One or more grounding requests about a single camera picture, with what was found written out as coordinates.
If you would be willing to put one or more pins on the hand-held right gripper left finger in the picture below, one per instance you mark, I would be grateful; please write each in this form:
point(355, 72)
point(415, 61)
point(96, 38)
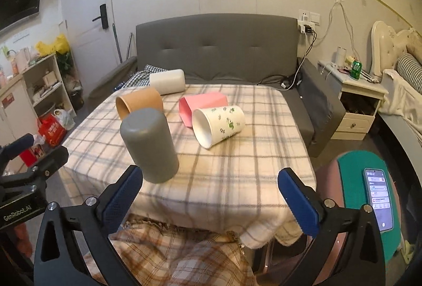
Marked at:
point(122, 203)

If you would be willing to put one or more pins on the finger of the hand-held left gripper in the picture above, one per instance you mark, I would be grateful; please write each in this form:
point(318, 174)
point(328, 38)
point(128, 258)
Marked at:
point(20, 142)
point(51, 159)

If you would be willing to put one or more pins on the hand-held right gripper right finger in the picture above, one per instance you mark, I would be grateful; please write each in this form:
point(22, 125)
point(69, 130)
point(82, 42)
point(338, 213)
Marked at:
point(296, 203)

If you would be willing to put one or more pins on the white cup with green print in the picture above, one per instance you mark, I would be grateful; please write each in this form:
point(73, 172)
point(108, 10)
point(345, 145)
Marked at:
point(226, 122)

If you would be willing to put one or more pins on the grey cup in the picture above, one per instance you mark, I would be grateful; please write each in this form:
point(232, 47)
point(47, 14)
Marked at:
point(148, 144)

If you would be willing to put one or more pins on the brown cup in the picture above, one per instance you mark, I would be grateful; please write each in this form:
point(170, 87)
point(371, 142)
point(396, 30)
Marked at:
point(141, 99)

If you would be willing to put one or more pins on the pink cup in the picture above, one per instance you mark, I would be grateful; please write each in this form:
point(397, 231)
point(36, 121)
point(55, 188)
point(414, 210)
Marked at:
point(201, 102)

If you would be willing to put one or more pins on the plain white cup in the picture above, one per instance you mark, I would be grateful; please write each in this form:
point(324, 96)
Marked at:
point(168, 81)

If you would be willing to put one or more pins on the red box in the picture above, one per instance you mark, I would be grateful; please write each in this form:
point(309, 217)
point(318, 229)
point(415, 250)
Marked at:
point(31, 155)

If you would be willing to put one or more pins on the red paper bag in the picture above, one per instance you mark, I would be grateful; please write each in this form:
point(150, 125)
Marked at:
point(51, 131)

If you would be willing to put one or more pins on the white cabinet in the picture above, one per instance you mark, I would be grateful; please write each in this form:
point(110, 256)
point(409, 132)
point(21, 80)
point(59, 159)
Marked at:
point(16, 108)

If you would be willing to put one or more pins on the white plastic bag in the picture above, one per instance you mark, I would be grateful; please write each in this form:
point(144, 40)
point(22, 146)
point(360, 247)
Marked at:
point(66, 119)

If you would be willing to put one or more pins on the teal mat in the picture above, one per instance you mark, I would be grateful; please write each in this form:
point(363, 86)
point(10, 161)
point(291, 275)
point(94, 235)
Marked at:
point(349, 174)

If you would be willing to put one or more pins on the cream plaid blanket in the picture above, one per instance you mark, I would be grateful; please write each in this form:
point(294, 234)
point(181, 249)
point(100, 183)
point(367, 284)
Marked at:
point(230, 174)

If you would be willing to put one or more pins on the brown plaid blanket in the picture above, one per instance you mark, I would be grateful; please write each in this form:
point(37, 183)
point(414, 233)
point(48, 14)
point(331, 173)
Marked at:
point(184, 256)

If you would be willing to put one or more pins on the smartphone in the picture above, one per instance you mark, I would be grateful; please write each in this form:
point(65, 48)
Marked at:
point(379, 200)

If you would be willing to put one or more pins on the white open shelf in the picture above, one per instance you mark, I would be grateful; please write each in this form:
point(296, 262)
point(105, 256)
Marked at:
point(56, 64)

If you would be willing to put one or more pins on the white nightstand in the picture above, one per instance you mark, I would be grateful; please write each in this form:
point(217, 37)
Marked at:
point(356, 122)

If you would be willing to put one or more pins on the yellow plastic bag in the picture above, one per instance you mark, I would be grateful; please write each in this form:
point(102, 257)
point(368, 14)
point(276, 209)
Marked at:
point(49, 46)

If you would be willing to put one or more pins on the blue checked cloth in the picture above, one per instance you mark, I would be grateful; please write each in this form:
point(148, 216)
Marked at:
point(138, 78)

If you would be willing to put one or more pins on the green can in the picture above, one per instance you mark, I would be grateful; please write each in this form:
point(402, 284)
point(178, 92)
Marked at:
point(356, 70)

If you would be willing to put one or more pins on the white bed blanket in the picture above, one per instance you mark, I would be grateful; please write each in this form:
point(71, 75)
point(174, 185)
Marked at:
point(404, 98)

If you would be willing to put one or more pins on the white tumbler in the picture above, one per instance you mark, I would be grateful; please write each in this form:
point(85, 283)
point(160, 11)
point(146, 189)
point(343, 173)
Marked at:
point(340, 55)

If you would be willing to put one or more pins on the checked pillow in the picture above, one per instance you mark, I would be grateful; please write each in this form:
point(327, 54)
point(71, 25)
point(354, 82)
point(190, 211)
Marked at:
point(410, 71)

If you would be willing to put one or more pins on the grey sofa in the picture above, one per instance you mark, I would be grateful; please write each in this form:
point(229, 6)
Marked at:
point(214, 48)

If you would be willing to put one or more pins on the cream bed headboard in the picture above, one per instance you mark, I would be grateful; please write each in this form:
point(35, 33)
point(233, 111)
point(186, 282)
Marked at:
point(382, 38)

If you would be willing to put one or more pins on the wall socket with chargers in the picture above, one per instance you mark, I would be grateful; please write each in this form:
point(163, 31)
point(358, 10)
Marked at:
point(308, 23)

